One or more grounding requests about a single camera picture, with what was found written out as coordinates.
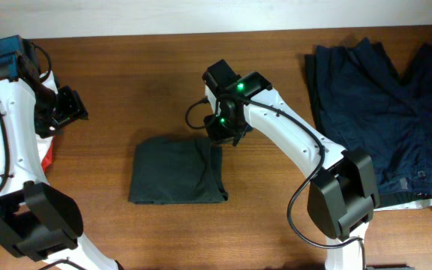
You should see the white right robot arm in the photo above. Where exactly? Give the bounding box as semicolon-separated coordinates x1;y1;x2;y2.
202;60;380;269

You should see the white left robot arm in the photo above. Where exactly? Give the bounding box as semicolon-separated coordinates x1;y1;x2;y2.
0;35;120;269

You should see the navy blue garment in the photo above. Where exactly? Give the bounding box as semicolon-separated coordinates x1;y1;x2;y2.
304;39;432;211

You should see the black Nike t-shirt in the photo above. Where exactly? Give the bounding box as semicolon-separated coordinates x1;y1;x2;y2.
128;136;229;205

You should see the red folded shirt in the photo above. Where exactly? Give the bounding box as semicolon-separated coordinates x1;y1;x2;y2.
38;140;53;173

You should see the white folded shirt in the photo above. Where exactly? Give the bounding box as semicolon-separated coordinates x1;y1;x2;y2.
36;72;58;173

